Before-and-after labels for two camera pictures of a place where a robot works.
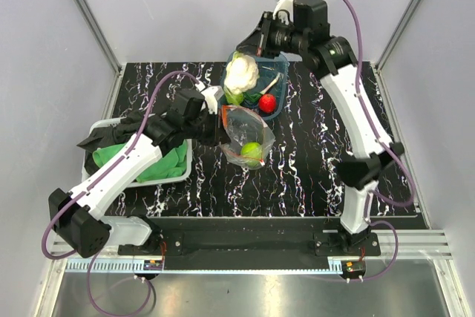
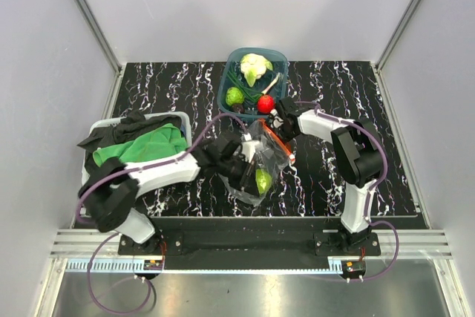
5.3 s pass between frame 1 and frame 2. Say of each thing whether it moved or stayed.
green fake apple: moved
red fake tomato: stayed
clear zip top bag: moved
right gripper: moved
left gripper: moved
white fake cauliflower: moved
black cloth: stayed
